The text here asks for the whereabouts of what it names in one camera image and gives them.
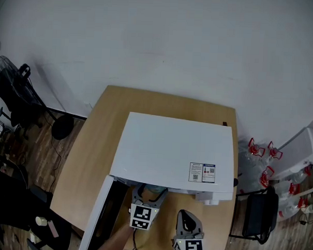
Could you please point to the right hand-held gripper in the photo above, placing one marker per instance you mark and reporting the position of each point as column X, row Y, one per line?
column 188, row 246

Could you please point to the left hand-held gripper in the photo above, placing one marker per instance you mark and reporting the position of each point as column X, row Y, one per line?
column 142, row 215

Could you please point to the teal cup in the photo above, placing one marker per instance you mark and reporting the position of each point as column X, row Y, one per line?
column 153, row 189

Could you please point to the white microwave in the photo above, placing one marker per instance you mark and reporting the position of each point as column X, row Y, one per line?
column 171, row 146

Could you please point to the person's left forearm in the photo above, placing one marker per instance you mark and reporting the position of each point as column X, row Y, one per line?
column 115, row 243

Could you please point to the small white cup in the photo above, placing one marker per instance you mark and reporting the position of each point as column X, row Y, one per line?
column 40, row 221

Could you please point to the black folding chair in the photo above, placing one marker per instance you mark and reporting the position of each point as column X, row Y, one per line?
column 258, row 217

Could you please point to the cluster of clear water bottles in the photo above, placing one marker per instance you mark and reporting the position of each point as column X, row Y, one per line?
column 253, row 162

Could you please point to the pink flat case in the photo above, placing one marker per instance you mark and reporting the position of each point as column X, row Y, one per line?
column 52, row 228

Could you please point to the black power adapter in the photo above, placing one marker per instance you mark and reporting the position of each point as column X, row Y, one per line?
column 302, row 222

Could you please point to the black office chair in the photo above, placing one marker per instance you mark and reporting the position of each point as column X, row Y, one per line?
column 18, row 206

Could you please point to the black standing floor fan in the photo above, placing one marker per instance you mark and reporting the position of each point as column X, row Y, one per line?
column 28, row 90

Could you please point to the black mesh chair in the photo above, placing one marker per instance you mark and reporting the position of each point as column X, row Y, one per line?
column 7, row 94

